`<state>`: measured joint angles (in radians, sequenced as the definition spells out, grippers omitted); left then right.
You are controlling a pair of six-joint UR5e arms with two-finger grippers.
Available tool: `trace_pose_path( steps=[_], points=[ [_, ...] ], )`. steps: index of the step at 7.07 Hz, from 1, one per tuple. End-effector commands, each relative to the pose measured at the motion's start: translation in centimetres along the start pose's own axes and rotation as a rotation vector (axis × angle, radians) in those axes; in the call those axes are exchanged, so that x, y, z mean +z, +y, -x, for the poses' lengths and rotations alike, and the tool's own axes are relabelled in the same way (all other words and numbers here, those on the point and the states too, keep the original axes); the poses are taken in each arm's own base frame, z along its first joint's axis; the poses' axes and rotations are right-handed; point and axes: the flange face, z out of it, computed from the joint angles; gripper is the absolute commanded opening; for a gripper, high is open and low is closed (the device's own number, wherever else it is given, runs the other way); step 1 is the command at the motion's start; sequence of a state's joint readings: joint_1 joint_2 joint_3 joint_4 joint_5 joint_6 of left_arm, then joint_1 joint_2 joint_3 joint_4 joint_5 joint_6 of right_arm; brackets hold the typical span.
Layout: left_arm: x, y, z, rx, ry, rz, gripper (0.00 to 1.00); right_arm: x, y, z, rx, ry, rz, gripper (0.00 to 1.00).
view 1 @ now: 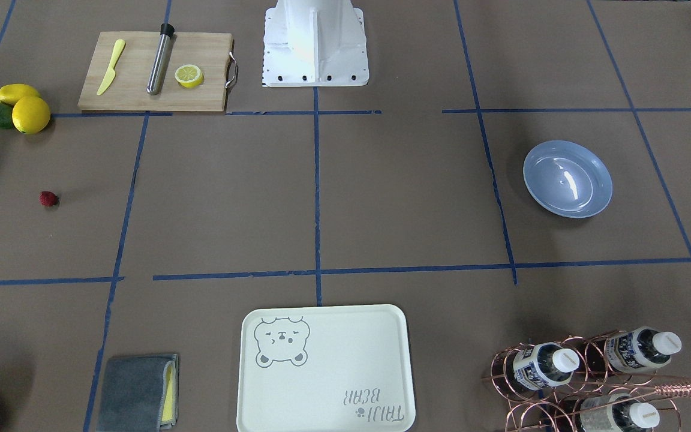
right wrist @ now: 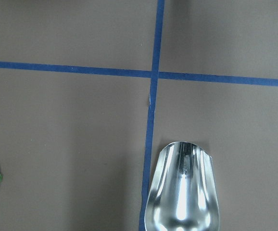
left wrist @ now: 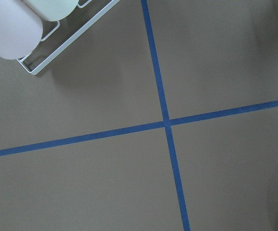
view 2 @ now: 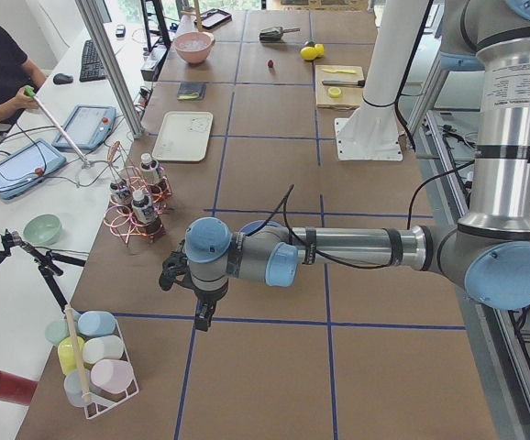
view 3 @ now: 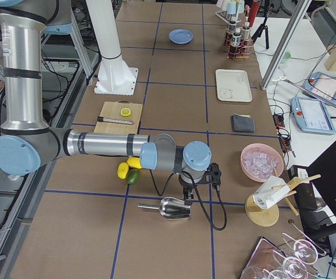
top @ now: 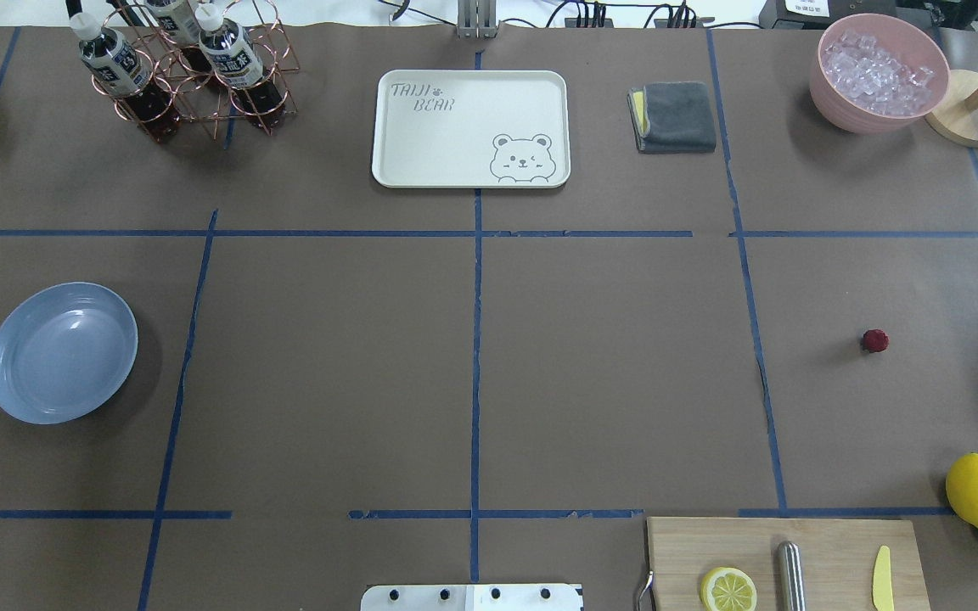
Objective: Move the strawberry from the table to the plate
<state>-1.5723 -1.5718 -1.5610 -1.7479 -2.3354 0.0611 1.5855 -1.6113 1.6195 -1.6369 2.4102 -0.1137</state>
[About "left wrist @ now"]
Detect pink plastic cup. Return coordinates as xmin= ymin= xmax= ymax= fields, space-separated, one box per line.
xmin=0 ymin=0 xmax=43 ymax=60

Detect white wire cup rack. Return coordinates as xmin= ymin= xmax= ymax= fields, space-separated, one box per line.
xmin=17 ymin=0 xmax=119 ymax=75

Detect pale green plastic cup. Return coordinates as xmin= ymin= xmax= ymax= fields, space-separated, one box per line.
xmin=23 ymin=0 xmax=79 ymax=22

